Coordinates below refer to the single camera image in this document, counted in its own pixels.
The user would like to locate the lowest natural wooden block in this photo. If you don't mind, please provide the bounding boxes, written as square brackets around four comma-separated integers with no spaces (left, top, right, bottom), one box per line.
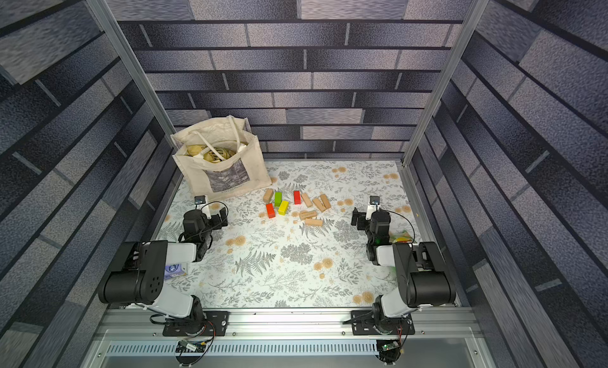
[304,219,323,227]

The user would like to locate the aluminium front rail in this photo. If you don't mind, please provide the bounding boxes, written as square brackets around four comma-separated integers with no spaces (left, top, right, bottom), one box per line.
[93,307,482,342]

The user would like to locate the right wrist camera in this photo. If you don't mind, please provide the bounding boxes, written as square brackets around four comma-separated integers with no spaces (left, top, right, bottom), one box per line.
[369,196,380,211]

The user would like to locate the circuit board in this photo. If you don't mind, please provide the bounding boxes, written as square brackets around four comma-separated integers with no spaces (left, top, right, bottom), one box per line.
[175,340,210,356]
[376,340,402,365]

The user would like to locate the aluminium frame post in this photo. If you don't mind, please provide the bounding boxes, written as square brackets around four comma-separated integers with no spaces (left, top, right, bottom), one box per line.
[402,0,489,167]
[85,0,175,141]

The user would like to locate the left aluminium frame post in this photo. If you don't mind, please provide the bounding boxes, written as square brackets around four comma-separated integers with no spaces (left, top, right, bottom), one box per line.
[85,0,175,141]

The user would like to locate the yellow items inside bag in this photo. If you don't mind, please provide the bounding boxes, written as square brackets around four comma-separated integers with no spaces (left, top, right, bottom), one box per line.
[186,144,237,163]

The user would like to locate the rightmost natural wooden block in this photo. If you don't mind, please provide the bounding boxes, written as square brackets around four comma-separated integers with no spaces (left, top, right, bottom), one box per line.
[320,194,331,209]

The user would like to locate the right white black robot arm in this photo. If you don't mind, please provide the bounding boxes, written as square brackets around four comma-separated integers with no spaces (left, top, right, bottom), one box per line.
[351,208,456,327]

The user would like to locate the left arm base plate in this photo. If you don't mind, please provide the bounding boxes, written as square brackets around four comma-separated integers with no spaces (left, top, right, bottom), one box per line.
[162,311,231,338]

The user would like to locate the purple white small box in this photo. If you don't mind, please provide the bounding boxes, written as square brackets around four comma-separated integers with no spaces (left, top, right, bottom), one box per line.
[164,263,188,280]

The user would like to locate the left circuit board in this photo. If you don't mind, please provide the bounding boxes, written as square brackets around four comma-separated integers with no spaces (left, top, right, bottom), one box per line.
[175,340,210,356]

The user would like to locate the green chips bag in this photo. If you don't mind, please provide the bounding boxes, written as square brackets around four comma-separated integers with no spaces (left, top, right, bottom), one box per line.
[390,230,415,244]

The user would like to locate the natural block numbered 49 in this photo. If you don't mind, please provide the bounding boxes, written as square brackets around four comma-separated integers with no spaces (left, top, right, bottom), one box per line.
[313,198,326,212]

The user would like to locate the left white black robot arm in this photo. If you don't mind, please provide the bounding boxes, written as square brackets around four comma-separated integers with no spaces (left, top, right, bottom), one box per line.
[98,204,229,322]

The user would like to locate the green wooden block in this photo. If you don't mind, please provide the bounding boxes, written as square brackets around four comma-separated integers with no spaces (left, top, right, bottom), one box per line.
[274,192,283,208]

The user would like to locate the right circuit board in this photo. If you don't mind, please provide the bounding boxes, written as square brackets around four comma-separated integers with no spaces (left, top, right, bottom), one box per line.
[376,340,402,365]

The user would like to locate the natural block with engraved numbers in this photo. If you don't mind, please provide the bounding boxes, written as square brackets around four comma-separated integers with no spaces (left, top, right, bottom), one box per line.
[299,211,318,220]

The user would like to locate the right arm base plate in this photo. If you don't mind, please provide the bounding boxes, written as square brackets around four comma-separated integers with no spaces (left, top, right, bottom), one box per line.
[343,310,416,336]

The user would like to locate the yellow wooden block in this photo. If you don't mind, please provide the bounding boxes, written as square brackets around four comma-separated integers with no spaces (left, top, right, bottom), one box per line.
[278,200,289,215]

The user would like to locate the natural block beside red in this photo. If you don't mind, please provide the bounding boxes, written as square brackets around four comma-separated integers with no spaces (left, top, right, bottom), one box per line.
[302,192,313,208]

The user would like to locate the right aluminium frame post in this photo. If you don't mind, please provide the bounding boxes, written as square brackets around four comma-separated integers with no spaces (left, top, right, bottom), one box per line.
[402,0,489,167]

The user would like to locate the beige canvas tote bag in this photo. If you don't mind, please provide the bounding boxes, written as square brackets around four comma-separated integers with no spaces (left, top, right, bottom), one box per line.
[171,116,272,201]

